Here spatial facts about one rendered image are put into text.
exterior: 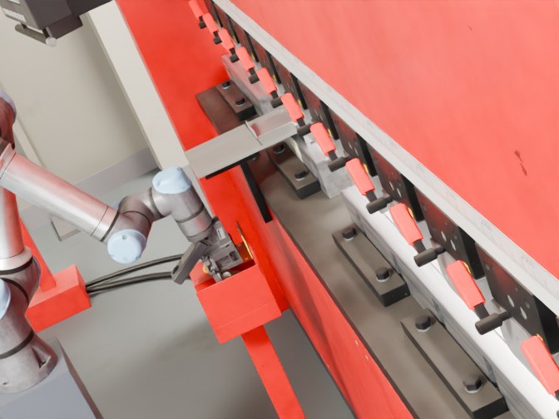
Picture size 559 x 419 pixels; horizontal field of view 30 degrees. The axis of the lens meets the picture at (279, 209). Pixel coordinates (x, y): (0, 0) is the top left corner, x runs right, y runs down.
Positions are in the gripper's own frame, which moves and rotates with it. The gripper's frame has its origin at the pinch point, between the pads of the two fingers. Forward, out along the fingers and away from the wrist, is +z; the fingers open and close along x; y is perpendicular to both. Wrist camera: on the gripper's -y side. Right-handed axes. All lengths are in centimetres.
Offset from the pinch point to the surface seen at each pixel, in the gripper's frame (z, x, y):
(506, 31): -84, -137, 39
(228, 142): -25.4, 23.5, 17.8
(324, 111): -48, -43, 34
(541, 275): -55, -128, 36
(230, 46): -45, 29, 30
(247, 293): -1.6, -4.9, 4.3
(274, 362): 22.9, 2.2, 1.1
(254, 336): 13.5, 2.1, 0.4
